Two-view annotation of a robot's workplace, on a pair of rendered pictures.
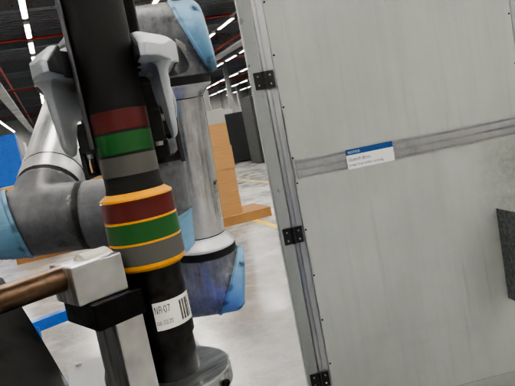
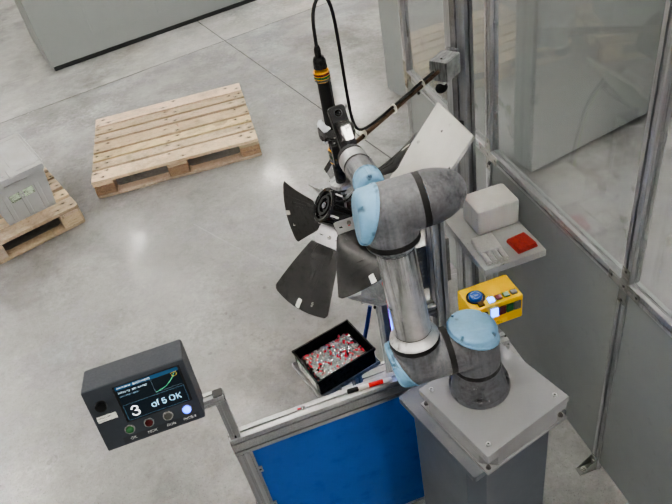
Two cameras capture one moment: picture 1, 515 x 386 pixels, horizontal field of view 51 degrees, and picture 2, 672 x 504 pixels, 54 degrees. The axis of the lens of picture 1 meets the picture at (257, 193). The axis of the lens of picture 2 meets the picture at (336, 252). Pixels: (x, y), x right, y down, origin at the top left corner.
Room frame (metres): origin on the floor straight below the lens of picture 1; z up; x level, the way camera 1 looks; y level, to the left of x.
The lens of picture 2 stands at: (1.97, -0.09, 2.46)
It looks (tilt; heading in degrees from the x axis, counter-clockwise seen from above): 40 degrees down; 176
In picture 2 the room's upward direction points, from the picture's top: 12 degrees counter-clockwise
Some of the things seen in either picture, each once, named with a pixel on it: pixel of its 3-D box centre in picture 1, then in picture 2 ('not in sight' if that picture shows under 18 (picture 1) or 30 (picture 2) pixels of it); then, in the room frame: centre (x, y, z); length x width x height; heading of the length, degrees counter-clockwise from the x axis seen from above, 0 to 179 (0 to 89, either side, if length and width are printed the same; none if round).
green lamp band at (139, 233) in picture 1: (142, 227); not in sight; (0.32, 0.07, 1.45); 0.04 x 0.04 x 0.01
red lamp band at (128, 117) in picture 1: (119, 120); not in sight; (0.32, 0.07, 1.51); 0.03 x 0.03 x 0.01
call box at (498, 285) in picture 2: not in sight; (489, 304); (0.65, 0.41, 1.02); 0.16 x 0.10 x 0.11; 97
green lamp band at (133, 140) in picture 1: (124, 142); not in sight; (0.32, 0.07, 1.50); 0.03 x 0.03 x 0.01
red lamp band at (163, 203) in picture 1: (138, 205); not in sight; (0.32, 0.07, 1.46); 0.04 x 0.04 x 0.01
